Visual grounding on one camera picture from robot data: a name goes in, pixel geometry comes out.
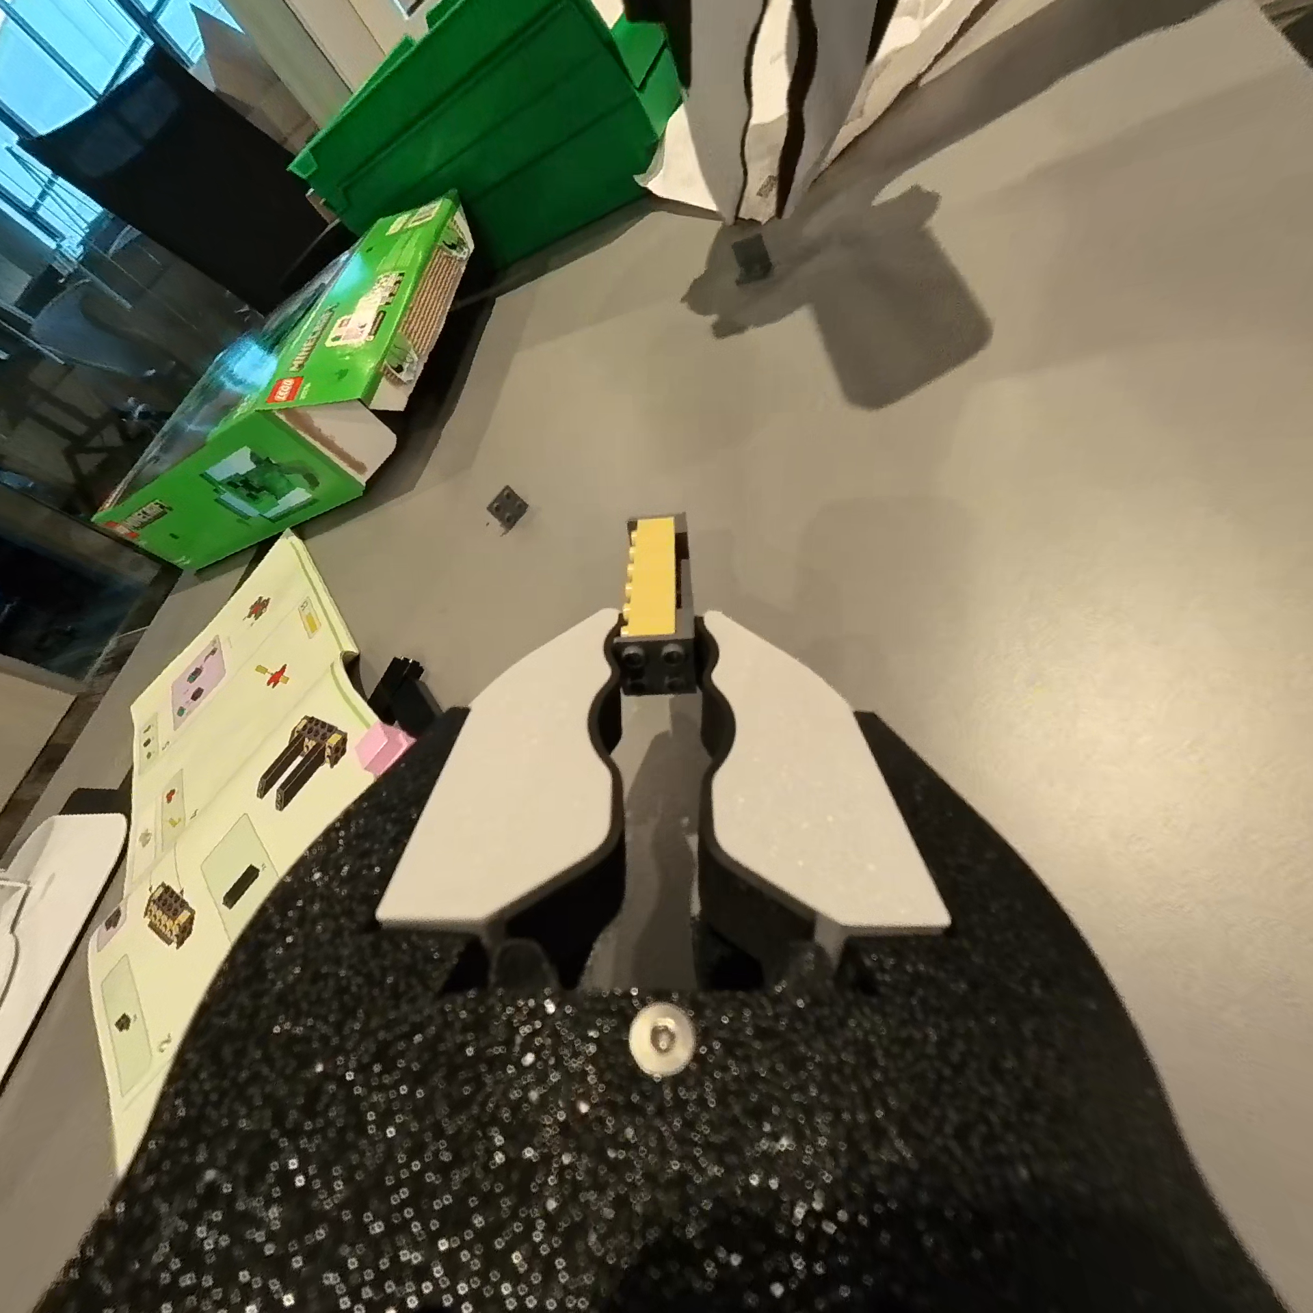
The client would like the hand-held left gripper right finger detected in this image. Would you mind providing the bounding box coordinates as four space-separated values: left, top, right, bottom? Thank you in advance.
702 607 956 939

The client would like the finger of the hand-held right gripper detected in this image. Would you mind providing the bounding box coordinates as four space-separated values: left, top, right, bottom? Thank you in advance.
781 0 892 221
681 0 764 225

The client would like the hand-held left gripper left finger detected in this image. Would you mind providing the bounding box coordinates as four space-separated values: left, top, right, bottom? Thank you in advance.
372 607 630 939

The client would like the yellow and black brick assembly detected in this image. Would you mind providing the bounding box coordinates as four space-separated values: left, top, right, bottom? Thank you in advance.
613 513 705 703

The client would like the white plastic bag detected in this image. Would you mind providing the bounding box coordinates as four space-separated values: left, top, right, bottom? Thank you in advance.
638 0 990 225

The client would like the long black brick block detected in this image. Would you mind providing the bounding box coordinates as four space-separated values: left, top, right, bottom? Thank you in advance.
370 656 445 737

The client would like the stack of green storage bins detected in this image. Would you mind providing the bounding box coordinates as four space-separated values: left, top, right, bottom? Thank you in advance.
287 0 687 276

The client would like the instruction booklet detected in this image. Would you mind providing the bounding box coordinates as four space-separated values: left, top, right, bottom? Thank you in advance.
88 528 436 1178

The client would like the green toy box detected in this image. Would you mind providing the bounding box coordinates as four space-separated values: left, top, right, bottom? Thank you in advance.
93 191 477 571

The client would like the white tray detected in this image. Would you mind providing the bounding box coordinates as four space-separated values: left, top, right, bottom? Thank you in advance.
0 811 129 1082

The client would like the black high-back chair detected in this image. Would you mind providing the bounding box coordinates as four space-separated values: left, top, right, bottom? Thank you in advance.
22 50 344 302

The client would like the glass window wall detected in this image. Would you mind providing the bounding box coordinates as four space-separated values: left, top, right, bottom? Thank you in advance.
0 0 310 673

